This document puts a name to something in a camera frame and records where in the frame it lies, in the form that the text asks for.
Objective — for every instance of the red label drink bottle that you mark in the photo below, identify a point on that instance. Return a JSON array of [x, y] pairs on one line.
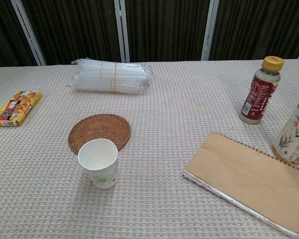
[[259, 97]]

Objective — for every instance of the white paper cup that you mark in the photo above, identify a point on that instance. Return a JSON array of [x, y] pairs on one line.
[[97, 157]]

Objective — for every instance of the yellow snack box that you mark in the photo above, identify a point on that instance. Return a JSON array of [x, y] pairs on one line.
[[16, 109]]

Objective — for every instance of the floral label tea bottle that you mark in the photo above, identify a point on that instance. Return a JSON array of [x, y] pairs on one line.
[[292, 134]]

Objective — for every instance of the white waffle-textured tablecloth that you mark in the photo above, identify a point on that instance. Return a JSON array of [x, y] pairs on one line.
[[149, 199]]

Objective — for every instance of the dark folding screen panel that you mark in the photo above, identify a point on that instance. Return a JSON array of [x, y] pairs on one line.
[[72, 30], [164, 30], [259, 27], [5, 37]]

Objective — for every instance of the round brown woven coaster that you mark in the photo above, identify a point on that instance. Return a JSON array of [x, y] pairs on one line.
[[99, 128]]

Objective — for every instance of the brown kraft spiral notebook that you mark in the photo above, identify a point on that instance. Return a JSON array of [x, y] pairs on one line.
[[246, 174]]

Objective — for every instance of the bundle of wrapped clear straws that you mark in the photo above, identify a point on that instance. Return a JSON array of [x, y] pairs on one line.
[[109, 76]]

